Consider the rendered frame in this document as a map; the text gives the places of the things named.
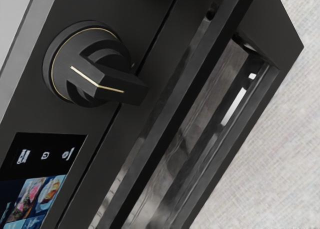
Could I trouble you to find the black oven with touchscreen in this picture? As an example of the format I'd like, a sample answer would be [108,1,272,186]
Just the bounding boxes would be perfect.
[0,0,305,229]

